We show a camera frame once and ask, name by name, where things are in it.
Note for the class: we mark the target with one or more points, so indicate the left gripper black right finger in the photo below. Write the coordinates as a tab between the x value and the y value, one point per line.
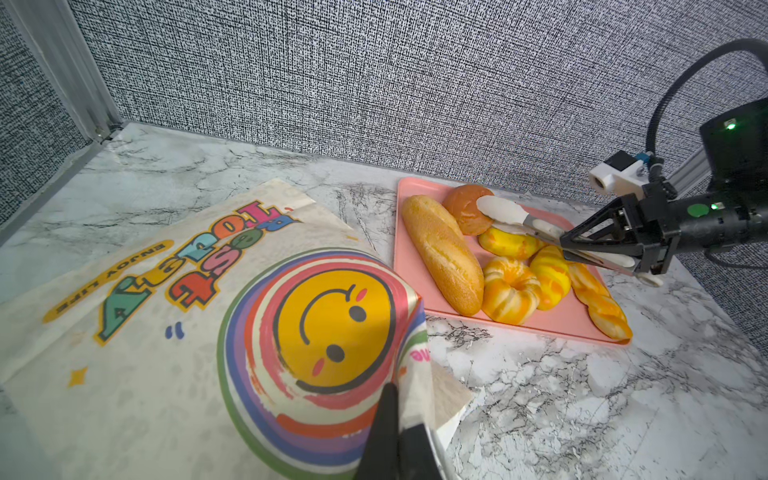
418	455

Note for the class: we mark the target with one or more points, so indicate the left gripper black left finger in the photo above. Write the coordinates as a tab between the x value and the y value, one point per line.
380	456

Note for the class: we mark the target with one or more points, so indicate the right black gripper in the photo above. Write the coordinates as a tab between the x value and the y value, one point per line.
732	211

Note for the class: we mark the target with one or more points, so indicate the long twisted fake bread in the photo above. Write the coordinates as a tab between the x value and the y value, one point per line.
603	310

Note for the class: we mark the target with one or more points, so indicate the yellow striped croissant fake bread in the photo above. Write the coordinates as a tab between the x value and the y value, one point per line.
552	272

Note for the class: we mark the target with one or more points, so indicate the round pumpkin-shaped fake bread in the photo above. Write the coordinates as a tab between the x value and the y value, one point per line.
511	291

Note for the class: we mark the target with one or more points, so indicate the oval yellow fake bread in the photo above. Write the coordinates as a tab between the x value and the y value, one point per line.
515	246

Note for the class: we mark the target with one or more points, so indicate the white paper bag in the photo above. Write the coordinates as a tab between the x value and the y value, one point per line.
251	340

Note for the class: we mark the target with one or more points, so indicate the round brown bun fake bread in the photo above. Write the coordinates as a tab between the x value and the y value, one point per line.
461	204

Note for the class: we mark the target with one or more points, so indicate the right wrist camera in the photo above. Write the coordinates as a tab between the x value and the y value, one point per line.
621	174

